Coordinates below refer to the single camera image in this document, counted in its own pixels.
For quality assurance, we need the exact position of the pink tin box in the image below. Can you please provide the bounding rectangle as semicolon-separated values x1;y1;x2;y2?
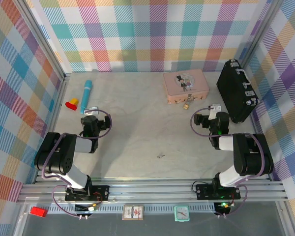
163;68;209;106

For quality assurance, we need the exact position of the red yellow toy block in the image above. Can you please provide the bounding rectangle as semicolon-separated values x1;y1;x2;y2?
65;98;79;111

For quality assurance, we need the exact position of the blue marker pen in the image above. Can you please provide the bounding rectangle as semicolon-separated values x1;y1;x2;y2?
80;79;93;115

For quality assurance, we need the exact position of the black briefcase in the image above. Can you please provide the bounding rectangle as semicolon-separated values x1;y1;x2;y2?
216;59;260;124

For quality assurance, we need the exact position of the teal square clock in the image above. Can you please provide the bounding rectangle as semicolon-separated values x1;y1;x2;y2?
174;205;189;222

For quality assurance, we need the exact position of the red plastic brick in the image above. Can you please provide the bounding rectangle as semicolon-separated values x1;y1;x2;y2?
30;206;49;218

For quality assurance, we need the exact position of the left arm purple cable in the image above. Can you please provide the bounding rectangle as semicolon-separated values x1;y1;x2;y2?
41;108;113;220

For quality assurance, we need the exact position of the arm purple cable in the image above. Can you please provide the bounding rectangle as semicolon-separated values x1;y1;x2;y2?
190;107;265;219
41;108;113;220

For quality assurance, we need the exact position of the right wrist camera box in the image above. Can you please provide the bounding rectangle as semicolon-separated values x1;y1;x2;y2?
209;104;222;121

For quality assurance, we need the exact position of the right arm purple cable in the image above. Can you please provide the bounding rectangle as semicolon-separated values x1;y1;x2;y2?
190;107;265;219

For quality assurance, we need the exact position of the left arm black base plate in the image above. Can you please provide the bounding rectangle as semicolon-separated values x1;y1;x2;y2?
64;184;111;203

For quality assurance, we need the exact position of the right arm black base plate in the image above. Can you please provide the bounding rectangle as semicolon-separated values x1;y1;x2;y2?
195;183;241;201

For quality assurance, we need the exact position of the aluminium frame cross rail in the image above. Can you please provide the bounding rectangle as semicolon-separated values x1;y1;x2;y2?
17;180;290;204

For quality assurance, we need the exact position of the framed card on rail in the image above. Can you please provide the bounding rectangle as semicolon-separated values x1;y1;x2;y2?
122;205;144;221

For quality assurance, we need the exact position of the aluminium frame post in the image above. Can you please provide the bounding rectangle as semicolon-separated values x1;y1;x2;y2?
240;0;286;68
16;0;71;82

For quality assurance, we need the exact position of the grey slotted cable duct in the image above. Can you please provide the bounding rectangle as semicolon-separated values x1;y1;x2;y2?
48;206;216;212

